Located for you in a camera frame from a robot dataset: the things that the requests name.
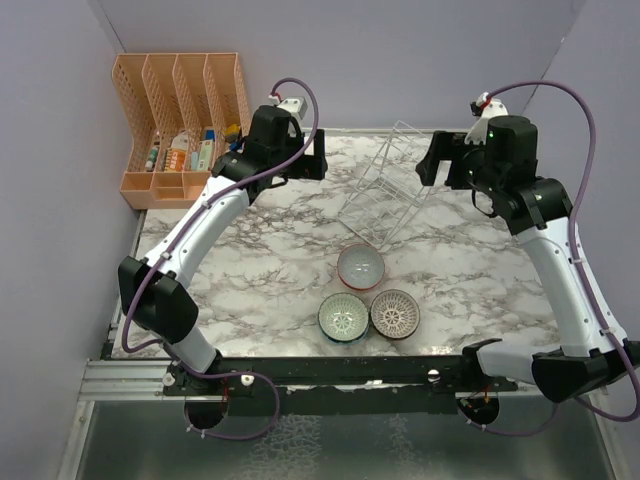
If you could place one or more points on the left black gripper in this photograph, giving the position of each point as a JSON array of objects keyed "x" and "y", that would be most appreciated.
[{"x": 311, "y": 166}]

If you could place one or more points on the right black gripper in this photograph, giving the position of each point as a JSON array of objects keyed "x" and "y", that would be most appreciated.
[{"x": 446, "y": 146}]

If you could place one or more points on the green line pattern bowl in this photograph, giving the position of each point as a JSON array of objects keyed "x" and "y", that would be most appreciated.
[{"x": 343, "y": 318}]

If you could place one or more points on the brown line pattern bowl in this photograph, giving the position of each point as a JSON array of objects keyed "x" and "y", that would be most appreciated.
[{"x": 395, "y": 314}]

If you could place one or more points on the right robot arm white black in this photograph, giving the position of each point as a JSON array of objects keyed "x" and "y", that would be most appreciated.
[{"x": 537, "y": 213}]

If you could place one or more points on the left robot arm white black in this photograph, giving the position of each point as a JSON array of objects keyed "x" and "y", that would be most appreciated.
[{"x": 154, "y": 288}]

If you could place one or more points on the yellow black object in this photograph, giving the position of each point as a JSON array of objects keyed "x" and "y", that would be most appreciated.
[{"x": 232, "y": 133}]

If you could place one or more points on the green white box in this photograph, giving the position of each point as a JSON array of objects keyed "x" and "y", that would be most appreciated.
[{"x": 201, "y": 158}]

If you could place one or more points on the orange white carton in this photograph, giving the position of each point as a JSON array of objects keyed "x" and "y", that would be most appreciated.
[{"x": 177, "y": 152}]

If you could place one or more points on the orange plastic file organizer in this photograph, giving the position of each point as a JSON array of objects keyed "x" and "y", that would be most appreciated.
[{"x": 163, "y": 94}]

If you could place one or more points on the small bottle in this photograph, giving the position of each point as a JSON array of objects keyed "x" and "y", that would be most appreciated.
[{"x": 152, "y": 157}]

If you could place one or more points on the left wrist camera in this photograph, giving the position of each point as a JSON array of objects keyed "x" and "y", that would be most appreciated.
[{"x": 295, "y": 106}]

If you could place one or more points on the white wire dish rack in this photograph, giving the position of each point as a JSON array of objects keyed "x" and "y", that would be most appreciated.
[{"x": 388, "y": 193}]

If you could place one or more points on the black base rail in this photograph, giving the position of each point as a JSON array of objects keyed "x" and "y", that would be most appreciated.
[{"x": 261, "y": 386}]

